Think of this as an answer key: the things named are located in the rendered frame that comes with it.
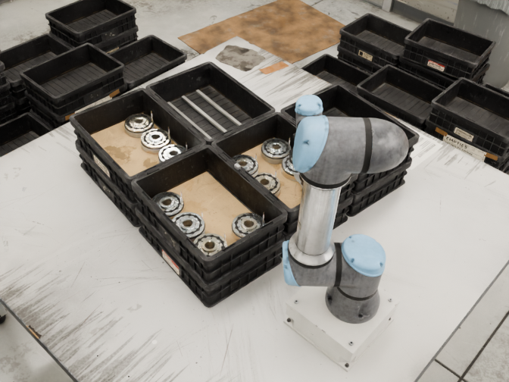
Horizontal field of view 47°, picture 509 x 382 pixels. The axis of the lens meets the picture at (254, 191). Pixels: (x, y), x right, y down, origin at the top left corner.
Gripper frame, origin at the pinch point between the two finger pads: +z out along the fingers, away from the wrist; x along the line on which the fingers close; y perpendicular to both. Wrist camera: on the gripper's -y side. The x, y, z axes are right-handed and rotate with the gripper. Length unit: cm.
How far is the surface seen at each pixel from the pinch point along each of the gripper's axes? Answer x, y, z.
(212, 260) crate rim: 45.4, -8.8, -14.3
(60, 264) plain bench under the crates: 76, 33, 5
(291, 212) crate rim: 16.7, -8.7, -9.6
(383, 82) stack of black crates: -116, 67, 68
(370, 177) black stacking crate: -18.4, -8.2, 3.5
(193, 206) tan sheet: 34.2, 18.4, -1.9
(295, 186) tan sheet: 2.5, 5.6, 2.8
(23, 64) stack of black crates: 28, 197, 48
